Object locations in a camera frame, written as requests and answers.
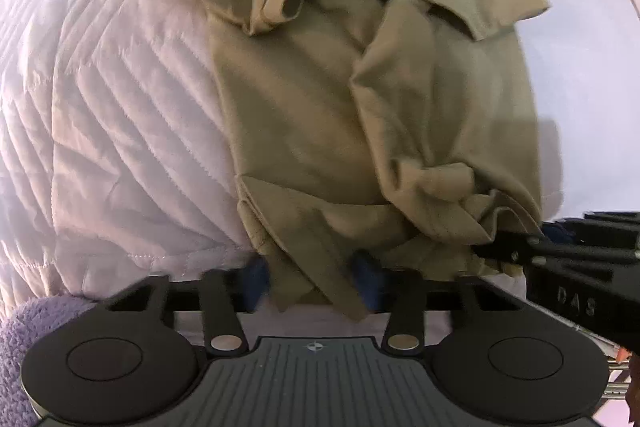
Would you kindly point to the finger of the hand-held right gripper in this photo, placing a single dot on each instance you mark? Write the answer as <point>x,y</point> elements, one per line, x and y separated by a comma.
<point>510,247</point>
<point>555,231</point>

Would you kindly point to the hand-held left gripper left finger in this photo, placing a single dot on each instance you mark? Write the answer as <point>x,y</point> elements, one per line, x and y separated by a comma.
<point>257,282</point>

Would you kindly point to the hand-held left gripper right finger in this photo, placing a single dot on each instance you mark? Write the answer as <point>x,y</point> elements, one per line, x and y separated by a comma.
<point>370,282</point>

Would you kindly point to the khaki shirt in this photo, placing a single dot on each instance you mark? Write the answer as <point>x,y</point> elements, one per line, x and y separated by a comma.
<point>360,97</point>

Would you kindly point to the purple fluffy cloth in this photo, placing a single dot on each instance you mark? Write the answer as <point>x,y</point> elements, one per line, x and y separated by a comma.
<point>30,347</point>

